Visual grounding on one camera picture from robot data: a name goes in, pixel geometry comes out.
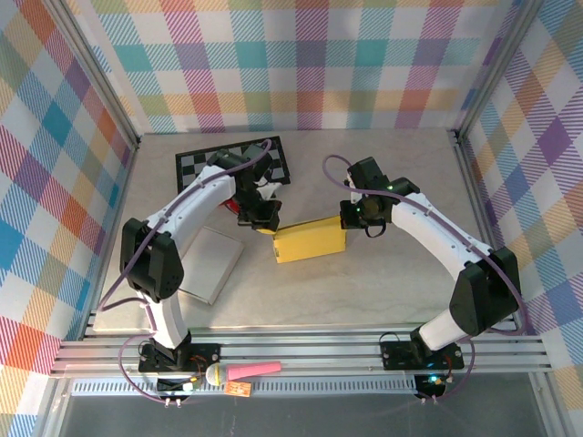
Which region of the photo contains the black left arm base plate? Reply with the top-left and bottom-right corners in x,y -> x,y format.
138,343 -> 223,373

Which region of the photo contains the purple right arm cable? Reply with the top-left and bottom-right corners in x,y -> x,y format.
322,154 -> 529,404

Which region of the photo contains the yellow paper box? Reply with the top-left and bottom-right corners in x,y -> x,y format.
271,214 -> 347,265

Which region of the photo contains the white paper box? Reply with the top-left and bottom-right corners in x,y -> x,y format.
177,226 -> 245,306

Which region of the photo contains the aluminium table side rail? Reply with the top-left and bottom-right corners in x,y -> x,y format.
448,129 -> 527,338
79,136 -> 143,340

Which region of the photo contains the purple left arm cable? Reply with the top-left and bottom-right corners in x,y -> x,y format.
97,138 -> 274,404

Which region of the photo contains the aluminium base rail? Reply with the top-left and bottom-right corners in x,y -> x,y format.
48,323 -> 555,379

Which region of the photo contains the black grey chessboard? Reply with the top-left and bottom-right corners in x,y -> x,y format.
175,135 -> 292,198

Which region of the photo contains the aluminium corner post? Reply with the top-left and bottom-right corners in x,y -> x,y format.
45,0 -> 143,149
453,0 -> 546,140

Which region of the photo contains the pink toy microphone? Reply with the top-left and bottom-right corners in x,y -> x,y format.
204,361 -> 282,387

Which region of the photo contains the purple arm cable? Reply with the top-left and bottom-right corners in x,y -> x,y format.
97,138 -> 274,404
322,154 -> 529,404

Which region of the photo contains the slotted grey cable duct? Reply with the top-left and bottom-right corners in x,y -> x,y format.
71,380 -> 423,396

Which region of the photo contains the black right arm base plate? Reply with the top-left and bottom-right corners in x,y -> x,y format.
380,334 -> 466,372

